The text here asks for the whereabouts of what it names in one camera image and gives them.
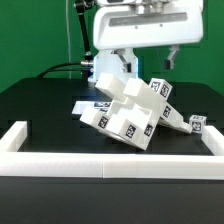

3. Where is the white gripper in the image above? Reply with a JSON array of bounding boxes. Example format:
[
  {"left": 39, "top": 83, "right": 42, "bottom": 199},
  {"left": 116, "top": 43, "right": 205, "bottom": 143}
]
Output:
[{"left": 93, "top": 1, "right": 204, "bottom": 73}]

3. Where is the white chair back frame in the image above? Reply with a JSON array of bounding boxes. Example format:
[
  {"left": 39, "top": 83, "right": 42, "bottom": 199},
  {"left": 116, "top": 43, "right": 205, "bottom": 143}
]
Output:
[{"left": 96, "top": 73, "right": 192, "bottom": 133}]

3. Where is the white chair seat part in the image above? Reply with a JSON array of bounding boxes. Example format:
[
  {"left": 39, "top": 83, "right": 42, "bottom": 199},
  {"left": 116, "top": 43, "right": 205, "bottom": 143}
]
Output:
[{"left": 107, "top": 99, "right": 160, "bottom": 150}]

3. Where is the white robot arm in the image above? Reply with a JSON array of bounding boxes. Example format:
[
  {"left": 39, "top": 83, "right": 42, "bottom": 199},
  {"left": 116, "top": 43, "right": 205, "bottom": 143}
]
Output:
[{"left": 74, "top": 0, "right": 204, "bottom": 84}]

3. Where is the white marker base sheet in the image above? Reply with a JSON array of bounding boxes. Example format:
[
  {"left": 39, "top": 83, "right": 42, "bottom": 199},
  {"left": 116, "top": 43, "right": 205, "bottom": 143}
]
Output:
[{"left": 71, "top": 100, "right": 113, "bottom": 116}]

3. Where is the black cable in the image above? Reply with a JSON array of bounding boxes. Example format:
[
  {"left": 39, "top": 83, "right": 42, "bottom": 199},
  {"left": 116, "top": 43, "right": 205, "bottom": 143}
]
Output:
[{"left": 35, "top": 61, "right": 96, "bottom": 80}]

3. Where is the white U-shaped boundary frame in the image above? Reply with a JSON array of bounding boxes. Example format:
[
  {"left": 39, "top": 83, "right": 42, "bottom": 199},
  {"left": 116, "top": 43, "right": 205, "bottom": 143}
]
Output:
[{"left": 0, "top": 121, "right": 224, "bottom": 180}]

